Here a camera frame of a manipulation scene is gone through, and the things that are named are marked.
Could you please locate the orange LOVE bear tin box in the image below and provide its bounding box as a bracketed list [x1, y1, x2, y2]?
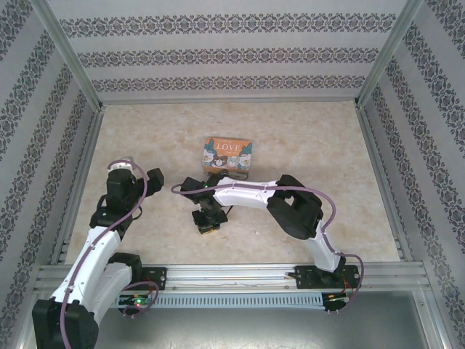
[201, 136, 254, 175]

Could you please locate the green-lit circuit board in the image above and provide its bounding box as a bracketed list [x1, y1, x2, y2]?
[118, 295, 150, 307]

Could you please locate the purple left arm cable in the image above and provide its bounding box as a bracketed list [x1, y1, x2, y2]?
[60, 159, 161, 349]

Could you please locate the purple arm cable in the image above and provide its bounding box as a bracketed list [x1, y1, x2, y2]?
[60, 159, 161, 349]
[170, 181, 365, 313]

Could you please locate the aluminium table side rail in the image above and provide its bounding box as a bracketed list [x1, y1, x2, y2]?
[355, 104, 414, 262]
[50, 105, 107, 263]

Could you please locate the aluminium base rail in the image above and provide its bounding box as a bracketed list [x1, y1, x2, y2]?
[36, 260, 426, 292]

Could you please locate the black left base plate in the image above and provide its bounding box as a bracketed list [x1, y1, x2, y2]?
[139, 267, 168, 292]

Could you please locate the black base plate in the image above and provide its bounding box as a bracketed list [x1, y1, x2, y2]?
[294, 265, 360, 290]
[139, 267, 168, 292]

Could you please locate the slotted grey cable duct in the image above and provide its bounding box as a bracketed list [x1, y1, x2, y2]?
[114, 293, 324, 310]

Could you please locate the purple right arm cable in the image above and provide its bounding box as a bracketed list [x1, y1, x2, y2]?
[170, 181, 365, 313]

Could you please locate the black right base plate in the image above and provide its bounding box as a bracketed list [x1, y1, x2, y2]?
[294, 265, 360, 290]

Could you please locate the aluminium frame post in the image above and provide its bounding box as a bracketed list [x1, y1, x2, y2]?
[356, 0, 425, 107]
[29, 0, 105, 111]

